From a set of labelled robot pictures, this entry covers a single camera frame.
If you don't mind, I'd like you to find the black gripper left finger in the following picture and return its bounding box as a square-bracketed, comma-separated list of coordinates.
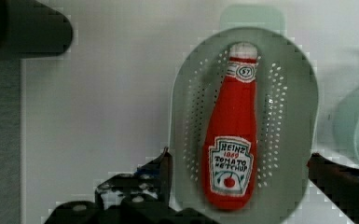
[44, 148, 218, 224]

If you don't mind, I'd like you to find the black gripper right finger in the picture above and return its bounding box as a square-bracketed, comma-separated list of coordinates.
[307, 153, 359, 224]

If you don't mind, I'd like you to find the plush red ketchup bottle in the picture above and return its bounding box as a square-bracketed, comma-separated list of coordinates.
[201, 43, 258, 211]

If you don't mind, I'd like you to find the grey metal strainer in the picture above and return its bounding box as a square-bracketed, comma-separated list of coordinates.
[170, 5, 318, 224]

